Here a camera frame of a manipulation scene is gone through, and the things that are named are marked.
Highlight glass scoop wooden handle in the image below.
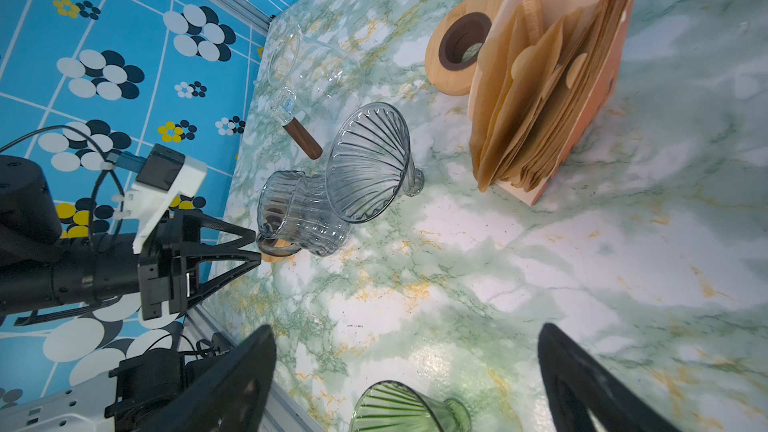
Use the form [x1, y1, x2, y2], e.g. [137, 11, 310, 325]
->
[268, 87, 323, 160]

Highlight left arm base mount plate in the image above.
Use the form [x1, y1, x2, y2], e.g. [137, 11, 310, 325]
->
[104, 348, 226, 431]

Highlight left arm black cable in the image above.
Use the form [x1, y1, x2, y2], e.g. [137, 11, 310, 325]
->
[0, 124, 127, 241]

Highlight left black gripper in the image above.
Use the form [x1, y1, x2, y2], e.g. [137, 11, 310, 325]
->
[138, 210, 262, 321]

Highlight grey ribbed glass carafe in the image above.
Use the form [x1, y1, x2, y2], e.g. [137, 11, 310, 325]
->
[257, 170, 351, 257]

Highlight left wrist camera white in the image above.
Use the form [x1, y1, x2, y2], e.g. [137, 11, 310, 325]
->
[102, 144, 208, 254]

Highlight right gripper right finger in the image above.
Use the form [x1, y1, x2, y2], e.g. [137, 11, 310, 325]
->
[537, 323, 677, 431]

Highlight green glass dripper cone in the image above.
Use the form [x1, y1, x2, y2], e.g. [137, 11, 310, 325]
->
[349, 380, 472, 431]

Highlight grey glass dripper cone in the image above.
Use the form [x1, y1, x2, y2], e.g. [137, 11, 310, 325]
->
[326, 102, 425, 224]

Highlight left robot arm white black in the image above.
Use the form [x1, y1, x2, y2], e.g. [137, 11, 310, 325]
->
[1, 155, 275, 431]

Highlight wooden ring dripper holder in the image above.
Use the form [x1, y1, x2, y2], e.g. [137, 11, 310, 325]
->
[257, 235, 301, 263]

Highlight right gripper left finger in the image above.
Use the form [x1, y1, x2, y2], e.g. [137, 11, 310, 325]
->
[139, 324, 277, 431]

